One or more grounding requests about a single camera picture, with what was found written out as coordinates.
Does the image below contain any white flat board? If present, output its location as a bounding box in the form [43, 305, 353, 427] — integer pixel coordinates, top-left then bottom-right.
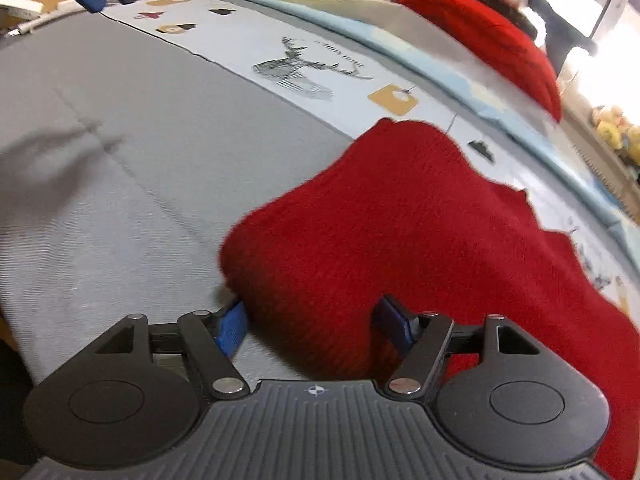
[0, 0, 45, 22]

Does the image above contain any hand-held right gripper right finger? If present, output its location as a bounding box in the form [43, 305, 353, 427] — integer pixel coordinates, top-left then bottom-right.
[372, 294, 543, 401]

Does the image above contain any red knit sweater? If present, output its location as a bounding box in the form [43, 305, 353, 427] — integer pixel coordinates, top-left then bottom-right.
[219, 117, 640, 480]

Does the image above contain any light blue printed cloth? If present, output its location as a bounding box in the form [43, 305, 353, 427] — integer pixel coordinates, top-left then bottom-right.
[102, 0, 631, 311]

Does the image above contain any dark teal chair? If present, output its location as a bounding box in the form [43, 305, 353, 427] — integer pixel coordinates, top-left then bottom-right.
[520, 0, 601, 61]

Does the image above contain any yellow plush toy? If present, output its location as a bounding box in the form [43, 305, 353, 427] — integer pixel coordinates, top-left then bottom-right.
[590, 104, 640, 166]

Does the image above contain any folded red knit garment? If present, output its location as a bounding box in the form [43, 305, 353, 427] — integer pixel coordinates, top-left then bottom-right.
[400, 0, 563, 122]

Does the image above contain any grey bed sheet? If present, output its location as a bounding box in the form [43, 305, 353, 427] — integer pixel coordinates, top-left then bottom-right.
[0, 0, 381, 396]

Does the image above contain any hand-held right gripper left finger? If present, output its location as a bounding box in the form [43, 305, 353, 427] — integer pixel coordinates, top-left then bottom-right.
[95, 297, 251, 401]

